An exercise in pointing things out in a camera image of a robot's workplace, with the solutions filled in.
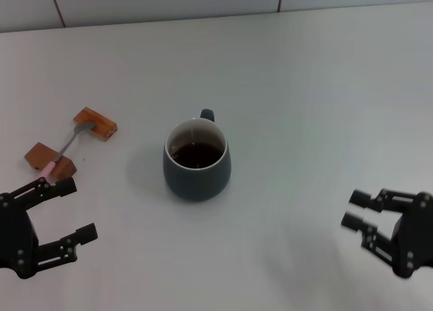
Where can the dark coffee liquid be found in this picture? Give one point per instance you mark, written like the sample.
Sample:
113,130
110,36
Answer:
196,155

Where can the grey ceramic cup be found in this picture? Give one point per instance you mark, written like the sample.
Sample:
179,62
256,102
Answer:
196,186

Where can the plain brown wooden block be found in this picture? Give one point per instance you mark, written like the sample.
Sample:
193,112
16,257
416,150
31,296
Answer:
40,153

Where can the grooved orange wooden block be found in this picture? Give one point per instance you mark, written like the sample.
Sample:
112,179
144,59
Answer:
105,126

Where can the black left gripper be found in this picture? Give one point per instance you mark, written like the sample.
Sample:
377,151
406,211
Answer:
18,236

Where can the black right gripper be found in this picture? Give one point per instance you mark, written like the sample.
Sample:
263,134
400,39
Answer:
416,240

